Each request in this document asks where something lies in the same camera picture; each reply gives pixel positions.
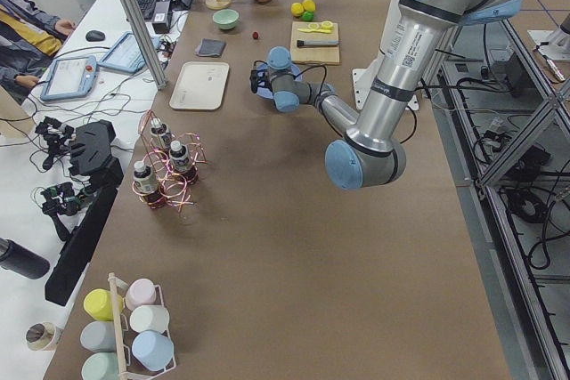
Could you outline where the paper cup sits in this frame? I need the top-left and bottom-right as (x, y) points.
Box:
(26, 321), (63, 351)

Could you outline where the light blue cup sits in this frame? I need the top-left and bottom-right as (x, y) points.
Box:
(131, 330), (174, 371)

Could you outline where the yellow lemon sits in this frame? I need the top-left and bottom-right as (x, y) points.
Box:
(302, 0), (316, 12)
(290, 3), (305, 17)

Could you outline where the pink cup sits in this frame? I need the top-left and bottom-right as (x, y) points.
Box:
(125, 278), (157, 311)

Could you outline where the black computer mouse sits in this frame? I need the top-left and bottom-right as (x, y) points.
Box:
(85, 30), (106, 42)

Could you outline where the aluminium frame post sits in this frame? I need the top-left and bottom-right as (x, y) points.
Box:
(119, 0), (167, 90)

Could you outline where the copper wire bottle rack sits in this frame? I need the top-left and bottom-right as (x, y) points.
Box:
(131, 110), (207, 214)

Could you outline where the black power adapter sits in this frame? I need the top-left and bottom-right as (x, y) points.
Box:
(151, 1), (172, 35)

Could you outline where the pale green cup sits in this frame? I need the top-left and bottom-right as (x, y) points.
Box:
(81, 352), (118, 380)

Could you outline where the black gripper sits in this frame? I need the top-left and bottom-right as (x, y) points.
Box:
(249, 68), (269, 93)

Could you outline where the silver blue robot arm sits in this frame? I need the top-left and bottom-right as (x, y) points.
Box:
(250, 0), (523, 190)

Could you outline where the seated person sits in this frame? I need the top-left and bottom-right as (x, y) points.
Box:
(1, 0), (76, 104)

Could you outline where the yellow cup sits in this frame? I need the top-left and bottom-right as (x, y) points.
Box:
(83, 288), (113, 321)

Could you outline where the steel muddler black tip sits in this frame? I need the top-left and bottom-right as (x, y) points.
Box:
(296, 39), (339, 48)

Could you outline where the beige rabbit tray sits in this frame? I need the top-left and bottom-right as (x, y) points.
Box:
(169, 61), (230, 111)

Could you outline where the green bowl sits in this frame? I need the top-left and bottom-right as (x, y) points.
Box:
(212, 9), (240, 30)

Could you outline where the white cup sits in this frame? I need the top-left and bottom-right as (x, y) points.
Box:
(129, 305), (170, 334)

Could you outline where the grey folded cloth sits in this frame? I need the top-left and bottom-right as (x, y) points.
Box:
(195, 38), (226, 58)

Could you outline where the grey cup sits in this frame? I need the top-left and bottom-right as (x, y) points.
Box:
(80, 320), (116, 352)

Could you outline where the dark drink bottle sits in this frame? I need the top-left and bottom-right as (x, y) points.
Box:
(133, 160), (165, 209)
(151, 117), (173, 150)
(169, 140), (198, 185)

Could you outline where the white wire cup rack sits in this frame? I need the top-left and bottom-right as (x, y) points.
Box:
(108, 272), (176, 379)

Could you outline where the black thermos bottle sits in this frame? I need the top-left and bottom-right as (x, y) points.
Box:
(1, 239), (50, 279)

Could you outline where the wooden cutting board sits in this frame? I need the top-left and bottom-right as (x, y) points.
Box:
(289, 20), (340, 65)

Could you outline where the blue teach pendant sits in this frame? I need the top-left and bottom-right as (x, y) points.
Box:
(97, 32), (146, 74)
(40, 55), (98, 101)

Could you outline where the yellow plastic knife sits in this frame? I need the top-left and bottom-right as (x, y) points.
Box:
(297, 28), (332, 34)

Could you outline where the green lime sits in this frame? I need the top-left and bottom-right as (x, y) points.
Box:
(301, 11), (314, 21)

